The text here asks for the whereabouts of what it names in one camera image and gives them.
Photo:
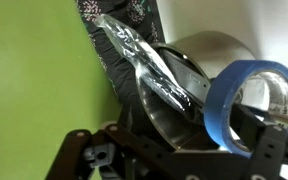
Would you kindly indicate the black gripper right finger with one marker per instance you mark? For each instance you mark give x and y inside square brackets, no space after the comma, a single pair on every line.
[256,129]

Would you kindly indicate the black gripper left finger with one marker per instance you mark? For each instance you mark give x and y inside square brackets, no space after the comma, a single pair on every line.
[130,118]

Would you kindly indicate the blue tape roll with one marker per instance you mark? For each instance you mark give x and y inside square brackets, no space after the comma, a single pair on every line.
[264,86]

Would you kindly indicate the steel pot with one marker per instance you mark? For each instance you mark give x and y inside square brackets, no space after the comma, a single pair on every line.
[194,61]

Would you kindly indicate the clear plastic wrapped utensil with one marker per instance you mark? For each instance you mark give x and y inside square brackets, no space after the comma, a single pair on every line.
[149,66]

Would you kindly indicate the floral dark cushion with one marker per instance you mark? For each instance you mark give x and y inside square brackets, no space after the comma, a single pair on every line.
[140,15]

